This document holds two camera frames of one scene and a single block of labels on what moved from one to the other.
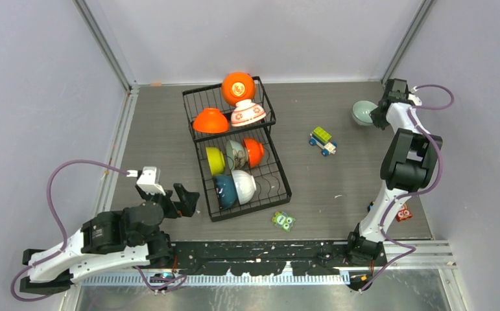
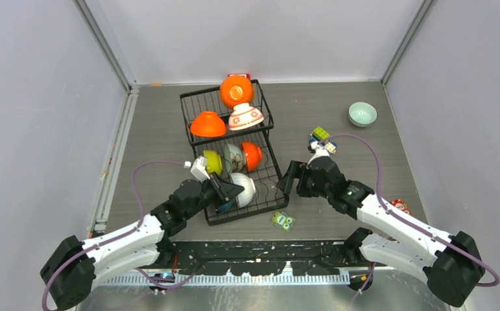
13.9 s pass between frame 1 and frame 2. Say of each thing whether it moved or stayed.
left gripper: moved
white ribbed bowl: stayed
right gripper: moved
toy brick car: stayed
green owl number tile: stayed
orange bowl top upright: stayed
